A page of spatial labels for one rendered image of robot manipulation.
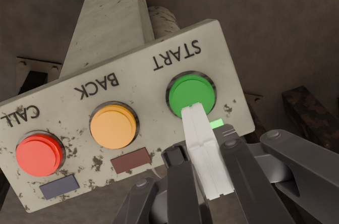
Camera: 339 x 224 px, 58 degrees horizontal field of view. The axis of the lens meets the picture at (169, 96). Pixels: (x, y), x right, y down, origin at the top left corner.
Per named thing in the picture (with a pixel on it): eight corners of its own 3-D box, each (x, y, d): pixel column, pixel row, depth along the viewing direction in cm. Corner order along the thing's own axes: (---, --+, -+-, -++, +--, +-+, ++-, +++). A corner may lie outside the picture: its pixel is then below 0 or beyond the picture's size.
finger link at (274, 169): (227, 170, 13) (294, 146, 13) (210, 128, 18) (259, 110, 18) (238, 199, 13) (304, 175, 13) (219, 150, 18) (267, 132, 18)
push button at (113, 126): (143, 133, 29) (142, 141, 27) (105, 148, 29) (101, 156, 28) (126, 95, 28) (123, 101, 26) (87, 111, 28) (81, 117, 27)
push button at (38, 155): (72, 160, 30) (66, 169, 28) (35, 174, 30) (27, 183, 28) (53, 124, 29) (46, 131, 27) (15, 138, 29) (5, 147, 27)
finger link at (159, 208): (208, 210, 13) (146, 232, 14) (197, 159, 18) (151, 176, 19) (196, 182, 13) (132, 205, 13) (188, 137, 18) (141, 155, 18)
